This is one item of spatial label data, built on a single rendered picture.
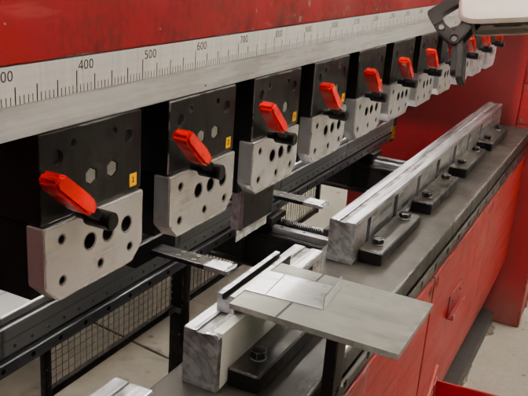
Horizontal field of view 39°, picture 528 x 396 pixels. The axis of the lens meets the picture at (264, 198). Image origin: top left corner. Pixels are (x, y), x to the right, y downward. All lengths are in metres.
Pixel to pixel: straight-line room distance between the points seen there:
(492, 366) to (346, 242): 1.64
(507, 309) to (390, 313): 2.32
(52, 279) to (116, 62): 0.21
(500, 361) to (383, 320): 2.08
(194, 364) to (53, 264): 0.47
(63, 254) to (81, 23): 0.21
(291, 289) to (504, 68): 2.15
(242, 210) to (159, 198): 0.27
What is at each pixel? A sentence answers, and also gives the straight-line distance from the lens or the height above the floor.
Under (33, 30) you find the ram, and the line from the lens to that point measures 0.65.
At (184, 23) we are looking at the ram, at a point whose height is 1.42.
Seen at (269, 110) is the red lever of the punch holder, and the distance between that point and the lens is 0.96.
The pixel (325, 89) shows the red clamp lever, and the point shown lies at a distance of 1.15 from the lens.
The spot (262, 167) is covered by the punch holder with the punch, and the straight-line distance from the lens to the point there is 1.05.
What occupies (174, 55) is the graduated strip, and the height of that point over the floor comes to 1.39.
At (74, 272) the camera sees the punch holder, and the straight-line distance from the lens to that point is 0.74.
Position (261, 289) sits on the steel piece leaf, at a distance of 1.16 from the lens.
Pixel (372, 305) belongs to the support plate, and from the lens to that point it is 1.16.
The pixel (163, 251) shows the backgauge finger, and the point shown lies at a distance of 1.28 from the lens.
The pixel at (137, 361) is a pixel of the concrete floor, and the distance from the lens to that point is 2.89.
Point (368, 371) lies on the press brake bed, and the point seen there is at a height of 0.76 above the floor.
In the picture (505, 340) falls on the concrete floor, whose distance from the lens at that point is 3.35.
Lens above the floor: 1.51
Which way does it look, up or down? 19 degrees down
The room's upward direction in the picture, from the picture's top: 4 degrees clockwise
